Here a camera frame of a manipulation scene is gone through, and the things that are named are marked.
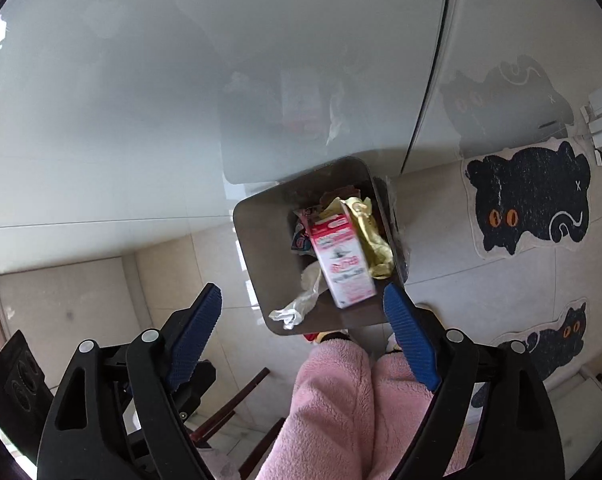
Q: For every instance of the brown wrapper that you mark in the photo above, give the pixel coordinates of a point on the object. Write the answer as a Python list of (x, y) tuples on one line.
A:
[(331, 197)]

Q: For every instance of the person's left leg pink pants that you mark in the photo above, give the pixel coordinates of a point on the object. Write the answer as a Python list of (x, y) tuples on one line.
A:
[(326, 400)]

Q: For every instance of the white plastic film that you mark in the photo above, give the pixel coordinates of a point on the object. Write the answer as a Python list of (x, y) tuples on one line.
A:
[(301, 300)]

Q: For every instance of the person's leg pink pants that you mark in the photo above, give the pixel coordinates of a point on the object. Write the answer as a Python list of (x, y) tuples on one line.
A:
[(401, 420), (326, 400)]

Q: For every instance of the narrow white cabinet door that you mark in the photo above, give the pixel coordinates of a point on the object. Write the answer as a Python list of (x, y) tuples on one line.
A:
[(506, 35)]

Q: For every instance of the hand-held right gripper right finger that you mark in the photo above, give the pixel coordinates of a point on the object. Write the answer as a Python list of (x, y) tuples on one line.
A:
[(411, 340)]

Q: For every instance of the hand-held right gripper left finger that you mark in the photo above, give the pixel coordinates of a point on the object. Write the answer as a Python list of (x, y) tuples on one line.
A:
[(196, 340)]

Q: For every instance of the large black cat mat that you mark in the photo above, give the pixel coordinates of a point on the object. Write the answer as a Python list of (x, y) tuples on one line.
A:
[(526, 195)]

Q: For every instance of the pale yellow wrapper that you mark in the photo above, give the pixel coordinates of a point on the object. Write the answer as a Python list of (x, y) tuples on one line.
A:
[(376, 250)]

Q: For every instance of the wide white cabinet door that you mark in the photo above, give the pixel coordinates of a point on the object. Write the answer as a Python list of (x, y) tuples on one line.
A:
[(131, 110)]

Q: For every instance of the metal square waste bin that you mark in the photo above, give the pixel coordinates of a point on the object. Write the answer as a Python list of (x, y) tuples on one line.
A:
[(261, 240)]

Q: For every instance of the small black cat mat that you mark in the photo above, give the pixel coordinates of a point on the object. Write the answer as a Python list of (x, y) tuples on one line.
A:
[(556, 350)]

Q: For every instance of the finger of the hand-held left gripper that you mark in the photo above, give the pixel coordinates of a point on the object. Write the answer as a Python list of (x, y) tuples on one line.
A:
[(198, 385)]

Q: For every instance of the brown wooden furniture leg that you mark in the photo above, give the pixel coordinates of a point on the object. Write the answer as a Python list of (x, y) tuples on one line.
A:
[(236, 400), (261, 450)]

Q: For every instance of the clear plastic bin liner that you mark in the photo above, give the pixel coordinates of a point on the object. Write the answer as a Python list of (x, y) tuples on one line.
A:
[(397, 210)]

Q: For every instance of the person's right leg pink pants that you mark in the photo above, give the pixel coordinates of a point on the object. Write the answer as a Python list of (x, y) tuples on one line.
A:
[(401, 420)]

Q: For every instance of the colourful small wrapper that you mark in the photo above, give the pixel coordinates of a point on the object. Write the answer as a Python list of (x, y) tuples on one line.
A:
[(300, 242)]

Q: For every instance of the pink and white milk carton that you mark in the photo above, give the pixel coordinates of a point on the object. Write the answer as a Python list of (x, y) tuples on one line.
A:
[(343, 260)]

